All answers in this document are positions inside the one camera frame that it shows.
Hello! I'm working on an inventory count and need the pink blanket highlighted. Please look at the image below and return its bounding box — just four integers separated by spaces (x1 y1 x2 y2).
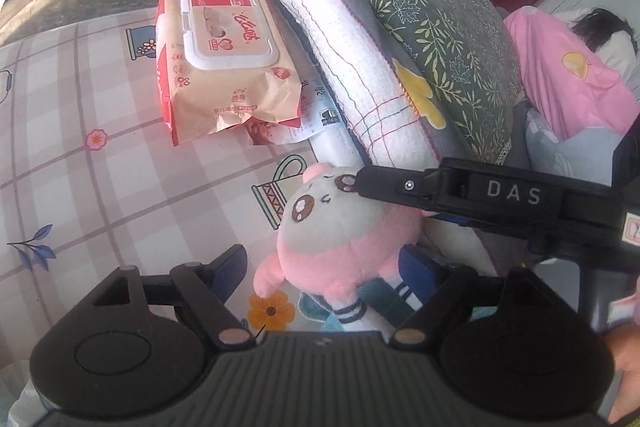
502 6 640 140

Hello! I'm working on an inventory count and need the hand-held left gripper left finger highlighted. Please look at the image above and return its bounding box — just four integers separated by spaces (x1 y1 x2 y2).
92 244 257 350

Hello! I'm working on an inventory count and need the person's right hand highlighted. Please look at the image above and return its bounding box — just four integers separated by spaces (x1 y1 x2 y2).
607 322 640 423

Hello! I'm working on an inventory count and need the white quilted blanket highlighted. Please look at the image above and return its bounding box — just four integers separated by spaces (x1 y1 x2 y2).
227 0 501 280

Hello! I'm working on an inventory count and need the green leaf pattern pillow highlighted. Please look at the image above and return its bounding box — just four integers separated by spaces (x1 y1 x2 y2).
312 0 526 168

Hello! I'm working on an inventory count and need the pale blue pillow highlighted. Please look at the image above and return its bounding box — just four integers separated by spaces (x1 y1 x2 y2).
525 107 626 188

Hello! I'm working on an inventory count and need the pink plush toy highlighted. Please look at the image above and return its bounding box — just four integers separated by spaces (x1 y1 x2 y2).
252 162 441 333

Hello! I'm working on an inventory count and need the white printed leaflet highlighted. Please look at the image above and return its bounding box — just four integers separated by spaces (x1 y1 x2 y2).
277 62 351 145

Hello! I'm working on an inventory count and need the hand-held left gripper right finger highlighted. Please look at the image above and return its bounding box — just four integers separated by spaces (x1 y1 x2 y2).
390 246 571 350

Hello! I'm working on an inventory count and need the white pillow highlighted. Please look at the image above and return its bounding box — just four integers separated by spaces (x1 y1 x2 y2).
597 29 640 85

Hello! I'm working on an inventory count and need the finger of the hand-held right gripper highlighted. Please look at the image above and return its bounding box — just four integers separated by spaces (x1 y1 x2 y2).
356 157 468 223

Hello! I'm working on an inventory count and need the orange wet wipes pack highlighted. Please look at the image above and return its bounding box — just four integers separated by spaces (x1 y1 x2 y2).
154 0 303 148

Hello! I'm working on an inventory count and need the checkered printed bed sheet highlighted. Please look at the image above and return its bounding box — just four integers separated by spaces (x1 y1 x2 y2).
0 4 401 408

